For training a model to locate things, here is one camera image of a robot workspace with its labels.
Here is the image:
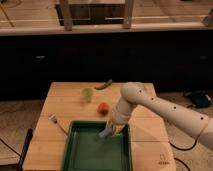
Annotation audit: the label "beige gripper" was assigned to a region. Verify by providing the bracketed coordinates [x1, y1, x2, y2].
[106, 122, 124, 136]

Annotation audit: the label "blue-grey sponge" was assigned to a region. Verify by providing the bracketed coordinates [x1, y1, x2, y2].
[99, 128, 111, 138]

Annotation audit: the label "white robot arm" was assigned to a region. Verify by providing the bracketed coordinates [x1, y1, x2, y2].
[106, 82, 213, 151]

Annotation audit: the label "green plastic tray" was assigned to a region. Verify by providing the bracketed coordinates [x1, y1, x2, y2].
[60, 121, 133, 171]

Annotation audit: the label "orange tomato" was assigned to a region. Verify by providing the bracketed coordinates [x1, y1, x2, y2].
[97, 102, 109, 115]

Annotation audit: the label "green chili pepper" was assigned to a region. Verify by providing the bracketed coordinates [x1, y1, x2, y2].
[94, 79, 113, 90]

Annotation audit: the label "green plastic cup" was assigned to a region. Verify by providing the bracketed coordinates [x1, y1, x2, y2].
[81, 88, 93, 103]

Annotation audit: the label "dark blue object on floor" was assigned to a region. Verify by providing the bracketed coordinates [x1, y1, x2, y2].
[186, 91, 212, 108]

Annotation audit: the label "black bar at table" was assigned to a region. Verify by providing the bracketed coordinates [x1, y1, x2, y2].
[17, 128, 33, 171]

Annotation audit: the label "black cable on floor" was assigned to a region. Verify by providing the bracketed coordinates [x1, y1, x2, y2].
[168, 131, 199, 171]

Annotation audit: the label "wooden stool frame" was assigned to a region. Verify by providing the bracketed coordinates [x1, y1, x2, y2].
[55, 0, 134, 31]

